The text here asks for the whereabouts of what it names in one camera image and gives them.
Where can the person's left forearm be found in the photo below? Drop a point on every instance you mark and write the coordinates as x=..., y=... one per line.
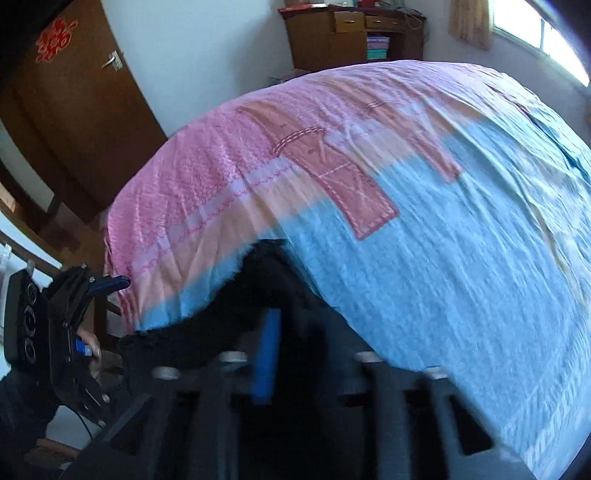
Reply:
x=23, y=406

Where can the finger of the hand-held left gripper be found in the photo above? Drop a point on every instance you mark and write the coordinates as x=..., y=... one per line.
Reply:
x=113, y=284
x=87, y=397

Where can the pink and blue printed bed sheet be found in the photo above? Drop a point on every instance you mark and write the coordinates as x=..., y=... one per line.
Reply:
x=415, y=277

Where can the black pants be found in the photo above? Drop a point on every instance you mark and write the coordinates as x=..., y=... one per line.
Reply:
x=277, y=286

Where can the bedroom window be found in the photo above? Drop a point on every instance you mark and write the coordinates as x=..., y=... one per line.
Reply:
x=540, y=32

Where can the brown wooden door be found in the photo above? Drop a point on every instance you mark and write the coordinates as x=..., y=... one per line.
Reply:
x=78, y=129

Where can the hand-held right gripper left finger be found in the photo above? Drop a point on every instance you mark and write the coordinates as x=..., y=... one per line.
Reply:
x=267, y=364

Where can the brown wooden desk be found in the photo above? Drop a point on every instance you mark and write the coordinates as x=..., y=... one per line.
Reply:
x=323, y=46

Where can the person's left hand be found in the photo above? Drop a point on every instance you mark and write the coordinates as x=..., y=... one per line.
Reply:
x=88, y=344

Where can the stack of folded cloths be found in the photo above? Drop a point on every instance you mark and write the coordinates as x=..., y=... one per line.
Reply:
x=378, y=48

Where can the brown wooden chair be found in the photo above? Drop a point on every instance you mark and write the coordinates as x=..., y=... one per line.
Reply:
x=27, y=230

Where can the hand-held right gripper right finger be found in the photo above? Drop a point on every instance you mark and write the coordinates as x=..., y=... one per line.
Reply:
x=390, y=410

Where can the patterned beige curtain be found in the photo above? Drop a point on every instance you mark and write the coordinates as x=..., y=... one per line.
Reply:
x=471, y=23

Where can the red knot decoration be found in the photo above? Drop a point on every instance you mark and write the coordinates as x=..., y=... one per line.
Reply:
x=56, y=39

